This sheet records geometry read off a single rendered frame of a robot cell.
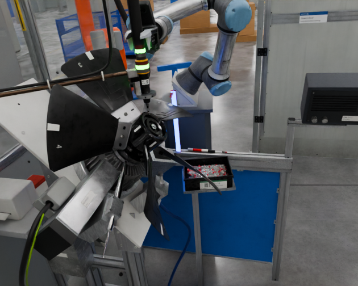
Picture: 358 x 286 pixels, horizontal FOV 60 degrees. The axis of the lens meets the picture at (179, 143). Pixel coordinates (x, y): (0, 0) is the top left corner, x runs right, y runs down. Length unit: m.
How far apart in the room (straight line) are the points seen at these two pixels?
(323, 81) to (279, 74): 1.52
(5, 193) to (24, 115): 0.36
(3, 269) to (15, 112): 0.82
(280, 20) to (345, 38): 0.52
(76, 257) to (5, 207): 0.34
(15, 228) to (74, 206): 0.50
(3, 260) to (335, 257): 1.89
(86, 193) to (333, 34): 2.37
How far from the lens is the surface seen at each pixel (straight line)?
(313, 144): 3.19
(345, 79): 1.42
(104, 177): 1.01
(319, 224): 2.53
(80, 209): 0.91
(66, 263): 1.39
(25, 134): 1.11
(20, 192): 1.37
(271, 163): 1.56
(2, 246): 1.68
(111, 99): 1.10
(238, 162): 1.56
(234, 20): 1.38
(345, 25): 2.87
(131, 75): 1.06
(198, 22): 10.27
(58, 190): 0.95
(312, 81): 1.38
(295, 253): 2.29
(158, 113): 1.23
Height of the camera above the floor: 1.66
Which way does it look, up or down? 28 degrees down
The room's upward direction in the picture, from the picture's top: 5 degrees counter-clockwise
